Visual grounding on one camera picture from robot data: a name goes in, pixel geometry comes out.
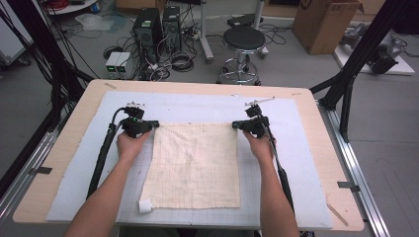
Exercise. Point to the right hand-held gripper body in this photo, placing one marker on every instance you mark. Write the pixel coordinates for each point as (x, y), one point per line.
(257, 126)

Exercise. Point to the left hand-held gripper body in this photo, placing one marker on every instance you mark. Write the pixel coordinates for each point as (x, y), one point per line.
(133, 126)

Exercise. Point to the cream cloth with white tag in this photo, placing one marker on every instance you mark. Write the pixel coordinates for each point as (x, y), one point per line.
(194, 164)

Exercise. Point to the person's left hand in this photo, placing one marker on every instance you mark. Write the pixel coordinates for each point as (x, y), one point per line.
(131, 148)

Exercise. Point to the person's right hand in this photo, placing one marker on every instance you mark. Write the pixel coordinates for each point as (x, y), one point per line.
(262, 148)

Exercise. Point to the white gridded mat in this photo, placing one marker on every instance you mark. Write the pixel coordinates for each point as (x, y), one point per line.
(204, 108)

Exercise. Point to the white power supply unit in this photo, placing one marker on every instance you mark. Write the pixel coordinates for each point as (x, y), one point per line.
(112, 62)
(124, 62)

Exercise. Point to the black round stool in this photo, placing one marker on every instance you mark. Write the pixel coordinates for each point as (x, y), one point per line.
(243, 39)

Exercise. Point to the large black computer tower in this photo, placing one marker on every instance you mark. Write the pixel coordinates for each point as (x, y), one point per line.
(146, 33)

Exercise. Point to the white table leg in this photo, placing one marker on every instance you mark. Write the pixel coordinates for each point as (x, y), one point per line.
(260, 13)
(204, 33)

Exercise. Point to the slim black computer tower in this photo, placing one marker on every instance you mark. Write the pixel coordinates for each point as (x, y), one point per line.
(171, 28)

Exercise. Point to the grey tape piece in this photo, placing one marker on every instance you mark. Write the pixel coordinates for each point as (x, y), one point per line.
(348, 186)
(41, 170)

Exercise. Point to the flat black floor device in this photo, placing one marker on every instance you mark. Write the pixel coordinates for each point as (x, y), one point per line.
(242, 20)

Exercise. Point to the clear plastic bag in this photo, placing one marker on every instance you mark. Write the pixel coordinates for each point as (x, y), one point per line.
(94, 22)

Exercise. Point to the brown cardboard box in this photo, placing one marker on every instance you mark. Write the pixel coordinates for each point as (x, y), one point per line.
(322, 26)

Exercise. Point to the round white table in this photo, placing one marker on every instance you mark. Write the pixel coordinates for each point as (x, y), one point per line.
(72, 8)

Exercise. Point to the dark grey robot device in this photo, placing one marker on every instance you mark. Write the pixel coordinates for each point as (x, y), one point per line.
(383, 52)

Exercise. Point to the grey panel on stand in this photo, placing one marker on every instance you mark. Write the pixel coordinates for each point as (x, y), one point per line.
(11, 42)

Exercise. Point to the white board base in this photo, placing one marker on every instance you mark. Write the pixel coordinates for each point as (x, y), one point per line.
(402, 67)

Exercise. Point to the aluminium rail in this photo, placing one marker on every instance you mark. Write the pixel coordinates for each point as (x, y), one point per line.
(355, 171)
(29, 164)

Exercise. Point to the black metal frame stand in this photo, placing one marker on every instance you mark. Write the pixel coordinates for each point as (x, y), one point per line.
(355, 56)
(42, 49)

